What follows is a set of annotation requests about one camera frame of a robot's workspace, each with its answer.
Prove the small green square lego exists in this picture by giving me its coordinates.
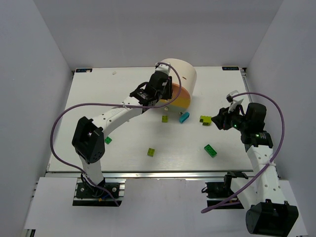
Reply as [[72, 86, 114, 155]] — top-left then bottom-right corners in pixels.
[[104, 136, 112, 144]]

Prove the cream cylindrical drawer container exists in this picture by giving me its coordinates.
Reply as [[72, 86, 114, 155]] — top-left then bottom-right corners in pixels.
[[161, 58, 197, 97]]

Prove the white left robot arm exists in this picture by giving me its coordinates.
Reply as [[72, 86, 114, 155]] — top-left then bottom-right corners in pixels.
[[72, 70, 172, 187]]

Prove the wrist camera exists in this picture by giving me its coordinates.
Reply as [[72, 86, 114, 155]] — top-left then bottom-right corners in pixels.
[[155, 62, 171, 75], [226, 90, 244, 114]]

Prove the long teal lego brick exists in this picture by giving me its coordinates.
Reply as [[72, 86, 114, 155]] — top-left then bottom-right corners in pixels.
[[179, 112, 190, 123]]

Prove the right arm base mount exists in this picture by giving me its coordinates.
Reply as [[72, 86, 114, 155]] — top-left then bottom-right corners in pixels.
[[201, 171, 248, 207]]

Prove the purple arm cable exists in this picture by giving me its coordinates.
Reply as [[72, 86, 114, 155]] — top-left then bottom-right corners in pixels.
[[201, 92, 285, 214], [50, 63, 182, 207]]

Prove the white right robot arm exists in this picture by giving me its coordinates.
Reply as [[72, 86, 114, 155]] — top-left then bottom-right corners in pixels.
[[211, 103, 299, 237]]

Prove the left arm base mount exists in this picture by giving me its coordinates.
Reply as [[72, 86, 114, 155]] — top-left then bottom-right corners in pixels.
[[72, 179, 125, 207]]

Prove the dark green long lego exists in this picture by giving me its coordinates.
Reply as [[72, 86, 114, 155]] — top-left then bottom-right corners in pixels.
[[204, 144, 217, 158]]

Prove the blue corner label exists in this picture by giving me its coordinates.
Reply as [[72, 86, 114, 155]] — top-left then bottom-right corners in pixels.
[[222, 66, 239, 71], [75, 68, 92, 73]]

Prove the left blue corner label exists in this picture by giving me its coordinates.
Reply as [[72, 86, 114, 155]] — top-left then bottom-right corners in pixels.
[[75, 68, 92, 73]]

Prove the lime curved lego assembly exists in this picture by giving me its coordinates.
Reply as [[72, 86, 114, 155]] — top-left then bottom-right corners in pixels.
[[199, 116, 212, 126]]

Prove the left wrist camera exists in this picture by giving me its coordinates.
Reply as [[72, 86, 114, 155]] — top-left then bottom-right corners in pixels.
[[155, 62, 171, 75]]

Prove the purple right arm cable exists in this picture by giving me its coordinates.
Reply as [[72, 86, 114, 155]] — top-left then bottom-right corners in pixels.
[[201, 92, 285, 214]]

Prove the lime square lego near container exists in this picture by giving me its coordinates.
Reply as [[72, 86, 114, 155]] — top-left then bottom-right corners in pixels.
[[161, 116, 168, 123]]

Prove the right blue corner label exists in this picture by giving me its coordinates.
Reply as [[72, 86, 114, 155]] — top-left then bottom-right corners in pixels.
[[222, 66, 239, 71]]

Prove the lime square lego front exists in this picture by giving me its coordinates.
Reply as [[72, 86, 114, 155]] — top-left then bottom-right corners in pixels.
[[147, 148, 155, 157]]

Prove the aluminium front rail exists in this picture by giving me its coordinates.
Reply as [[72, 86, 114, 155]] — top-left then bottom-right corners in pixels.
[[45, 170, 257, 180]]

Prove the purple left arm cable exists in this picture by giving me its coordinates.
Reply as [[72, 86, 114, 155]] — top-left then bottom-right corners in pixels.
[[50, 63, 182, 207]]

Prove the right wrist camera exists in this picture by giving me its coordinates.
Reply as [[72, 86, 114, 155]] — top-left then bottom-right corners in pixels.
[[226, 90, 244, 114]]

